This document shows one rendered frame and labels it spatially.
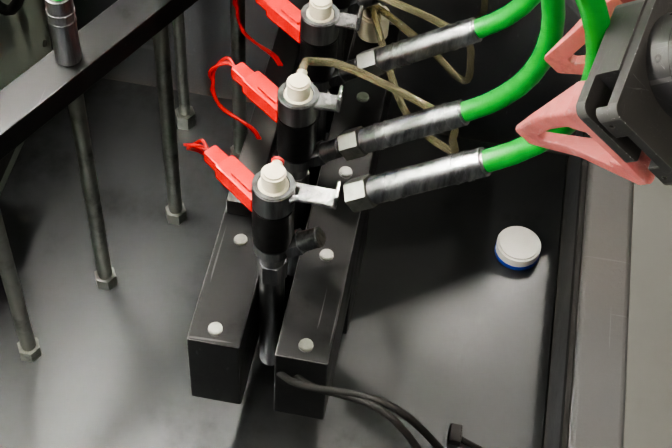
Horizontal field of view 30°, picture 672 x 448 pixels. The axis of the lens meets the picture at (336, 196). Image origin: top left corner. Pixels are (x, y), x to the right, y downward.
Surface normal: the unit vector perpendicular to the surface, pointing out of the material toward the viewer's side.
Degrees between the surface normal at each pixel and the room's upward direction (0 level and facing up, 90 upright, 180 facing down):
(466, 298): 0
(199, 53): 90
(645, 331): 0
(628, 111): 45
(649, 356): 0
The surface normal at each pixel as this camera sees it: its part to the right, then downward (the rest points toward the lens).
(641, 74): 0.61, -0.10
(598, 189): 0.05, -0.62
